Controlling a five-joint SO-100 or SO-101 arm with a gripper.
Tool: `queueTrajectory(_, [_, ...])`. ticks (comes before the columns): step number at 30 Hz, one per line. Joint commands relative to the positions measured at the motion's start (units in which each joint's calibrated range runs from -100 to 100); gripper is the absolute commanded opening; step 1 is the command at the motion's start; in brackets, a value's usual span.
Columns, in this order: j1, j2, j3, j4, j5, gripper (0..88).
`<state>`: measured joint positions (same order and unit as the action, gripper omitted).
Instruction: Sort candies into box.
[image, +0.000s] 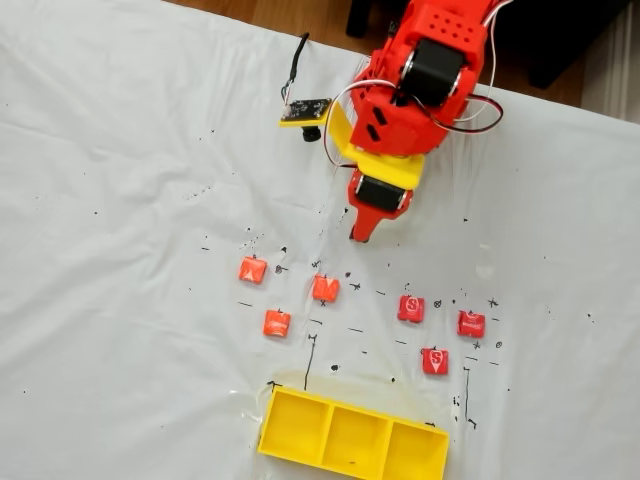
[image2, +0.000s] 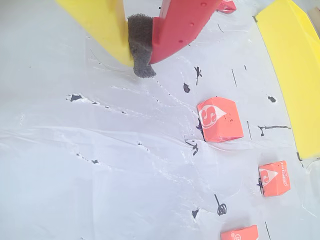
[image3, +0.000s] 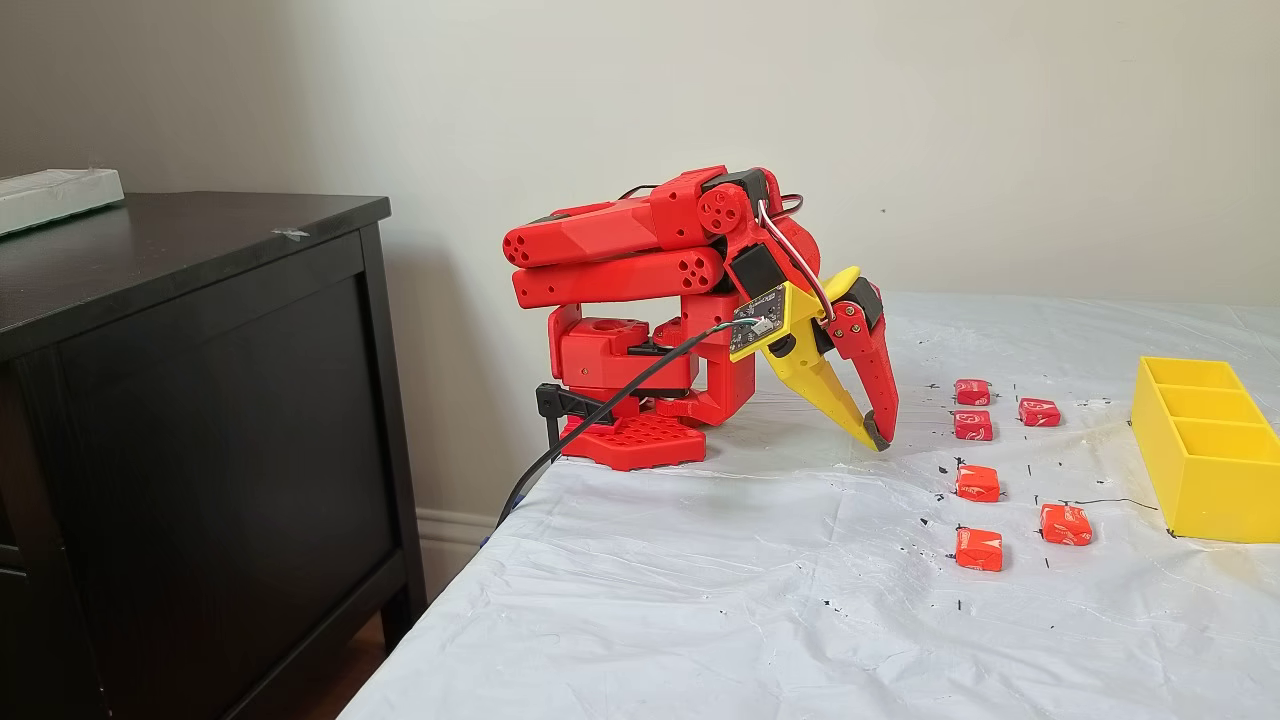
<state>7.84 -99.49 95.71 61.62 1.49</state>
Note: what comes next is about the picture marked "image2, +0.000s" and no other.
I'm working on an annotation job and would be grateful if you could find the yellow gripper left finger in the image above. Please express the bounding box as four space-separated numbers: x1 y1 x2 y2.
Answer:
54 0 135 68

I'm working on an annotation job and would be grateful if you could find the white plastic table cover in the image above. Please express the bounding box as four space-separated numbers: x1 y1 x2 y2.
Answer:
0 0 320 240

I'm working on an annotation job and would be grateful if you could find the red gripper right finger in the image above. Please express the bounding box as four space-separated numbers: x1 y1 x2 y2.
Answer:
127 0 222 79

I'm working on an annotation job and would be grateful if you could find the red-orange starburst candy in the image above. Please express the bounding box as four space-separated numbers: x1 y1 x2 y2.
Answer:
220 224 260 240
196 96 245 144
258 160 292 198
216 0 238 13

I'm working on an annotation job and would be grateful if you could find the yellow three-compartment box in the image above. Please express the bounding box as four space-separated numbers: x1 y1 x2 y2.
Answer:
254 0 320 162

